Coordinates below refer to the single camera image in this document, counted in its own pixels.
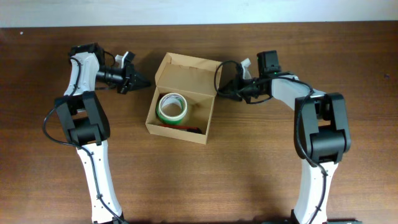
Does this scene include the beige masking tape roll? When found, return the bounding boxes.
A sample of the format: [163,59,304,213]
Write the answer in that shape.
[157,93,188,124]

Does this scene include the green tape roll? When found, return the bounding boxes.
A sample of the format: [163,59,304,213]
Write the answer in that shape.
[156,106,188,125]

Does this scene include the cardboard box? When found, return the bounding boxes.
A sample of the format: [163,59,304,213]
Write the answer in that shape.
[146,52,222,144]

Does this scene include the orange utility knife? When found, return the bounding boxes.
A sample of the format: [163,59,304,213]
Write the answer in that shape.
[160,124,203,134]

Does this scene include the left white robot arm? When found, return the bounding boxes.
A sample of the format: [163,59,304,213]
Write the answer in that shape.
[55,43,150,223]

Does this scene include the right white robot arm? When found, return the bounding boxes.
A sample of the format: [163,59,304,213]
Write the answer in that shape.
[231,50,351,224]

